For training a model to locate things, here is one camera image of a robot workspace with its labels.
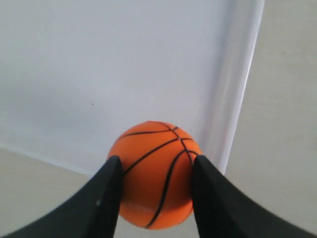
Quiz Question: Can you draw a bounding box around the small orange basketball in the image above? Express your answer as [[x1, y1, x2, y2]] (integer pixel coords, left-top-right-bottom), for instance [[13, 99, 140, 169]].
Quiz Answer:
[[107, 121, 202, 230]]

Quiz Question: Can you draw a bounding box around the white plastic tray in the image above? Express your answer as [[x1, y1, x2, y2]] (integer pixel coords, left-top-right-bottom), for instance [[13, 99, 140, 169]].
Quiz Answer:
[[0, 0, 264, 174]]

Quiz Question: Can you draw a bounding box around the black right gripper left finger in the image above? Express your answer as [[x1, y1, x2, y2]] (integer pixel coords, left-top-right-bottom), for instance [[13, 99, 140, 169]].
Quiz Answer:
[[6, 156, 123, 238]]

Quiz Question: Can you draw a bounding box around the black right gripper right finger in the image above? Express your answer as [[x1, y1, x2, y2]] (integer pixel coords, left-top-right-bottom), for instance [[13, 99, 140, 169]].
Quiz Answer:
[[192, 155, 316, 238]]

